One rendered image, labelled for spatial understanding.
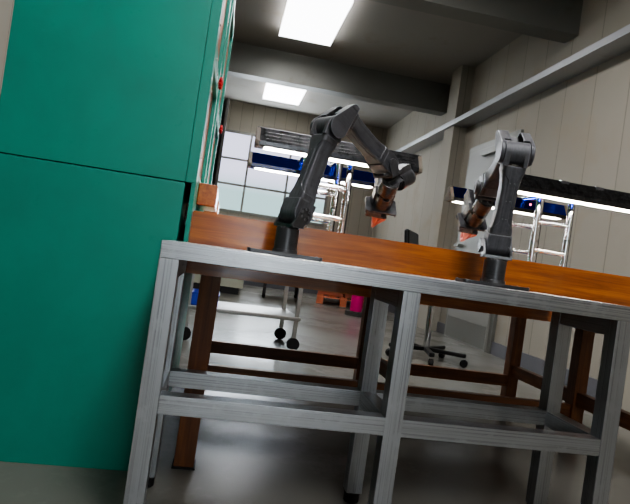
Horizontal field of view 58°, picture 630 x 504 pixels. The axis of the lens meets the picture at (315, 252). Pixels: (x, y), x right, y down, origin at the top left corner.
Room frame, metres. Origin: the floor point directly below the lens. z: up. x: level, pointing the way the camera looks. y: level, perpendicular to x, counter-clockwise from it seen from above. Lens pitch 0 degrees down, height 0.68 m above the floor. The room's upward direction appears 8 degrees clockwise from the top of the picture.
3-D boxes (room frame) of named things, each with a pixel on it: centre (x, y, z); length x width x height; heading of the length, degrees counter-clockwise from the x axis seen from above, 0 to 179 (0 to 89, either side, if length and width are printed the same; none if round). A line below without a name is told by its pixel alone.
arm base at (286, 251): (1.52, 0.08, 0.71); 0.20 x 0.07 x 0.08; 99
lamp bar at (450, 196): (2.78, -0.90, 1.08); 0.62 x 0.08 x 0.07; 99
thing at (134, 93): (2.25, 0.75, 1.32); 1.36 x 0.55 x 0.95; 9
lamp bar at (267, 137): (2.07, -0.04, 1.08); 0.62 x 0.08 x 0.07; 99
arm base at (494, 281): (1.61, -0.51, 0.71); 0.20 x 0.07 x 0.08; 99
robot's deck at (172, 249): (1.81, -0.18, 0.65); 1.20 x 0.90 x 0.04; 99
